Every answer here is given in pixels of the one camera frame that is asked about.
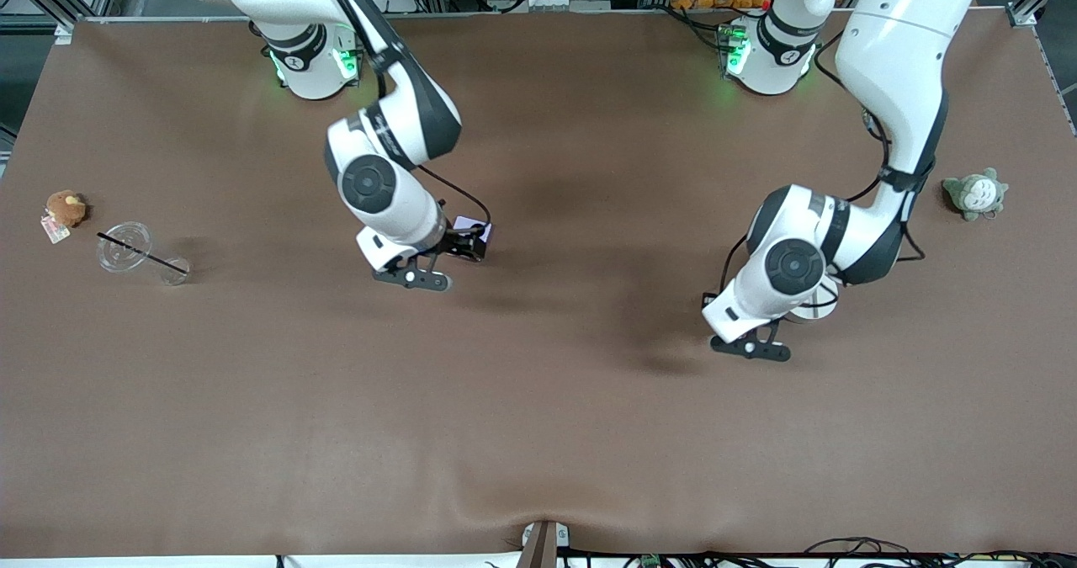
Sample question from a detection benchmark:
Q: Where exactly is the white round desk lamp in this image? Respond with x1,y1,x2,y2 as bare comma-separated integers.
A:
787,275,842,324

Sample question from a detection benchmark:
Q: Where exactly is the black straw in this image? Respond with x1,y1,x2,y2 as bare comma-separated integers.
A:
97,231,188,276

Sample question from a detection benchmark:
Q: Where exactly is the brown plush toy with tag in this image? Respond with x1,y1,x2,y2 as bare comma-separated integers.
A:
40,190,89,245

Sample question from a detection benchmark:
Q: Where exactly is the camera mount post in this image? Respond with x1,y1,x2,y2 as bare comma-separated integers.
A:
515,520,570,568

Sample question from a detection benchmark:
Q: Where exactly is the grey-green totoro plush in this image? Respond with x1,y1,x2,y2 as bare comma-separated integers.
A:
942,167,1009,222

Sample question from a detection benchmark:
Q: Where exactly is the clear plastic cup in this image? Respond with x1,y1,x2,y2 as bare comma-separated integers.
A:
96,221,191,287

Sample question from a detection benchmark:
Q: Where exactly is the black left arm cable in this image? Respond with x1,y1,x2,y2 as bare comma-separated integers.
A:
812,29,928,266

